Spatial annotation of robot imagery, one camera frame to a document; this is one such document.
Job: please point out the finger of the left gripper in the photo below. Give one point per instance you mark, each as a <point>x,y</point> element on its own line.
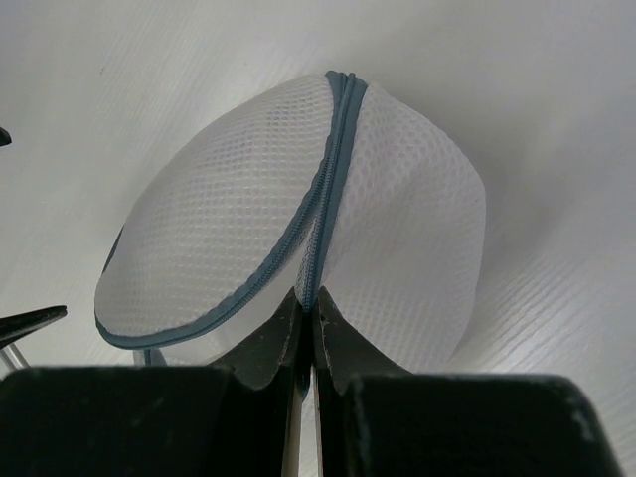
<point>16,327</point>

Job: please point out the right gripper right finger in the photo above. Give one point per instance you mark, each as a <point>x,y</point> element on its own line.
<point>375,418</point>

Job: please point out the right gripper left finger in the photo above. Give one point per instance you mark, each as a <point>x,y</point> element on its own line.
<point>237,416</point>

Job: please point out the clear plastic dome insert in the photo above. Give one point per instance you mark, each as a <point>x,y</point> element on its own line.
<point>325,181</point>

